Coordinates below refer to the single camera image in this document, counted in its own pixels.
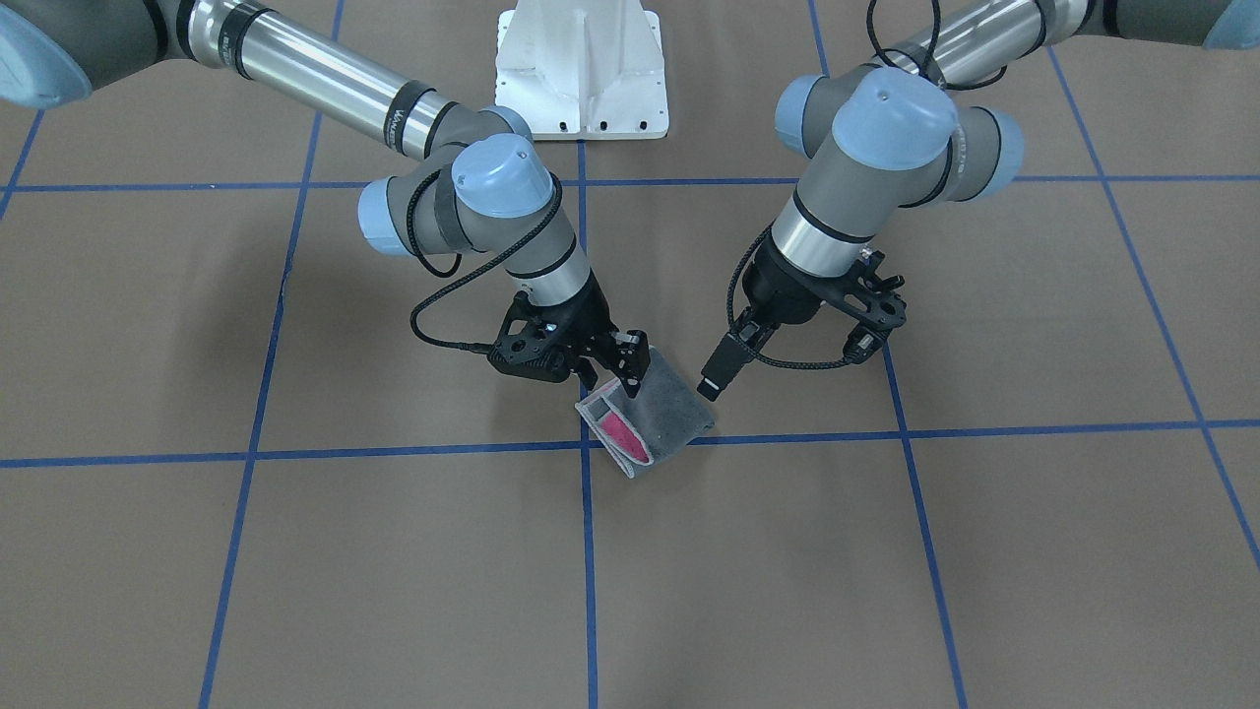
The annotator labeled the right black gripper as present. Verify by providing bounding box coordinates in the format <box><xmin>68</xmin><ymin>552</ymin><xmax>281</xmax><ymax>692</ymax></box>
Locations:
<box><xmin>547</xmin><ymin>277</ymin><xmax>650</xmax><ymax>399</ymax></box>

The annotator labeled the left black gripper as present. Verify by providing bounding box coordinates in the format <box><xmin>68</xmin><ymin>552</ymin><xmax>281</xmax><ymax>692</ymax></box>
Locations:
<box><xmin>697</xmin><ymin>241</ymin><xmax>822</xmax><ymax>400</ymax></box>

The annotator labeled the pink towel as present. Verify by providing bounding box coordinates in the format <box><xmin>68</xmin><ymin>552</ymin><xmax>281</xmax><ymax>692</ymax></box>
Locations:
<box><xmin>575</xmin><ymin>346</ymin><xmax>714</xmax><ymax>480</ymax></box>

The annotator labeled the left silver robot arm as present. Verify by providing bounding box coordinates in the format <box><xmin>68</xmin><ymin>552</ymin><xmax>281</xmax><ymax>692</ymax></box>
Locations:
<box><xmin>697</xmin><ymin>1</ymin><xmax>1257</xmax><ymax>400</ymax></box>

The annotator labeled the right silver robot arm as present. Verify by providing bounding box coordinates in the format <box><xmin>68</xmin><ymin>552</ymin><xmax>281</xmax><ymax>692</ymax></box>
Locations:
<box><xmin>1</xmin><ymin>1</ymin><xmax>650</xmax><ymax>395</ymax></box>

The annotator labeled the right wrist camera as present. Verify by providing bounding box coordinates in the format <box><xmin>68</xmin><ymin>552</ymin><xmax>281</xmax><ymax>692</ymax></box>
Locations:
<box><xmin>486</xmin><ymin>290</ymin><xmax>575</xmax><ymax>383</ymax></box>

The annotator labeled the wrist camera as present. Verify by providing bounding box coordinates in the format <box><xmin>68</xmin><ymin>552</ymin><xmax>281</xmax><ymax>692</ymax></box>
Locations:
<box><xmin>486</xmin><ymin>290</ymin><xmax>575</xmax><ymax>383</ymax></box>
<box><xmin>822</xmin><ymin>248</ymin><xmax>906</xmax><ymax>364</ymax></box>

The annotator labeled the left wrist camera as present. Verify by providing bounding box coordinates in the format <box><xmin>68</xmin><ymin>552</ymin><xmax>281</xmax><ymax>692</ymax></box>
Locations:
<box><xmin>822</xmin><ymin>248</ymin><xmax>906</xmax><ymax>364</ymax></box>

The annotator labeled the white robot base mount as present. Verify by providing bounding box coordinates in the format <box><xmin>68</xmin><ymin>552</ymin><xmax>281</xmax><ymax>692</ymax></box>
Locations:
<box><xmin>494</xmin><ymin>1</ymin><xmax>670</xmax><ymax>141</ymax></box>

